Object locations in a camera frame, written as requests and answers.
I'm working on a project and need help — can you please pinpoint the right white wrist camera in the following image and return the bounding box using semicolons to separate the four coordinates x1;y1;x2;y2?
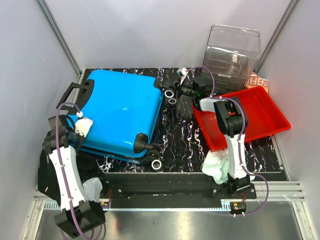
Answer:
176;67;188;85

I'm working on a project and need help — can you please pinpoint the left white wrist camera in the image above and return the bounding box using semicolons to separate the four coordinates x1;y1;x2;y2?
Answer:
74;117;93;138

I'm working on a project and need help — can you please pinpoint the red plastic tray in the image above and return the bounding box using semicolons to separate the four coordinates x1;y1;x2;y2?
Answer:
192;86;291;152

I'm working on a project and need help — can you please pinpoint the black cloth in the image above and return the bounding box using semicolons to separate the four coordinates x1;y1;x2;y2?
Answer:
37;150;102;206

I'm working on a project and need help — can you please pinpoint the white mint cloth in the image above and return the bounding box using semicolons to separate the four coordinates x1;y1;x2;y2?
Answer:
201;149;230;185

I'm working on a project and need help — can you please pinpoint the orange white printed bag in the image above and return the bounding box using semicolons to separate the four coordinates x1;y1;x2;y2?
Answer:
244;72;269;93

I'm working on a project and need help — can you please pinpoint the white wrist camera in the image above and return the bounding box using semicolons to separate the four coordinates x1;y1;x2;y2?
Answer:
176;67;188;85
74;117;93;138

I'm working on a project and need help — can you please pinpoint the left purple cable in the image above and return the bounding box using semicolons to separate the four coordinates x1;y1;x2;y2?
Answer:
55;101;107;240

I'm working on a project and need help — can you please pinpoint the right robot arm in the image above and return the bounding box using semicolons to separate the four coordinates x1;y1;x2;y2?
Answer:
200;95;255;199

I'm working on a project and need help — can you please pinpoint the blue hard-shell suitcase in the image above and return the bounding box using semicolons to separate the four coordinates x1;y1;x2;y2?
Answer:
59;69;177;172

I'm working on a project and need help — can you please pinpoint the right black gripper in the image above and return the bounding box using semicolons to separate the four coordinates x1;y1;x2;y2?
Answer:
162;77;196;100

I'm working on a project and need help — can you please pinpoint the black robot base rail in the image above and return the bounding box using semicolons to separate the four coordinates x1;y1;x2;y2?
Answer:
102;172;257;211

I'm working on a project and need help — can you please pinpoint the black marble pattern mat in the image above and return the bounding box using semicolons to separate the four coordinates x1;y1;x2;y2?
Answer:
88;68;289;181

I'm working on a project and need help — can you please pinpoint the clear plastic drawer organizer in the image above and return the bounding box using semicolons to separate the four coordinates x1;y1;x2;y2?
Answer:
202;24;261;93

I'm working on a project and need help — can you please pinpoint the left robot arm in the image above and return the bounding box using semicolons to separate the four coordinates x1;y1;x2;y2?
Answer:
42;115;108;240

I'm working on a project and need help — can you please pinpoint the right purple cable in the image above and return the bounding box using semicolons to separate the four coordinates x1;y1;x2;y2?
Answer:
186;65;270;217

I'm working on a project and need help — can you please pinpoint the purple cable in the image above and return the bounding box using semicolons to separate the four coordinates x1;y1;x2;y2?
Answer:
186;65;270;217
55;101;107;240

